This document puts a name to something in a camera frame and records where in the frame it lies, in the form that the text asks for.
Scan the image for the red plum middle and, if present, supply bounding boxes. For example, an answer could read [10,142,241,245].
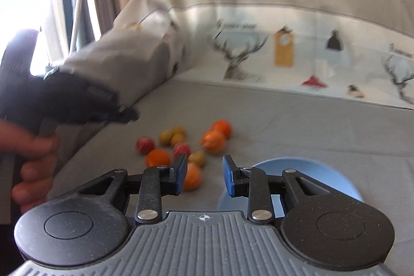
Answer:
[173,142,191,159]

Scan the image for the orange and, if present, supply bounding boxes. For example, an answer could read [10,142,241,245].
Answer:
[201,130,227,154]

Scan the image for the red plum left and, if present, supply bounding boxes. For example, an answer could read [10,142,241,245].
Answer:
[135,137,155,155]

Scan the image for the person's left hand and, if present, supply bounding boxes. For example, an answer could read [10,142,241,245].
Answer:
[1,121,60,213]

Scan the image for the bare orange tangerine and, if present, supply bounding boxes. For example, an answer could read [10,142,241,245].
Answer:
[211,120,233,139]

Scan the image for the red plum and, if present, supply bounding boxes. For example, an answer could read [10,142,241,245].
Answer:
[173,142,191,159]
[135,137,155,155]

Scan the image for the grey printed sofa cover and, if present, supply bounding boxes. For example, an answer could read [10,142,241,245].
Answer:
[51,0,413,275]

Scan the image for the yellow-brown longan fruit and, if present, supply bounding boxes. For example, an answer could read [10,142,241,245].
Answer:
[159,130,174,146]
[171,125,187,137]

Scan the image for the light blue plate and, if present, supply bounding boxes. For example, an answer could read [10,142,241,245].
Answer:
[217,157,364,214]

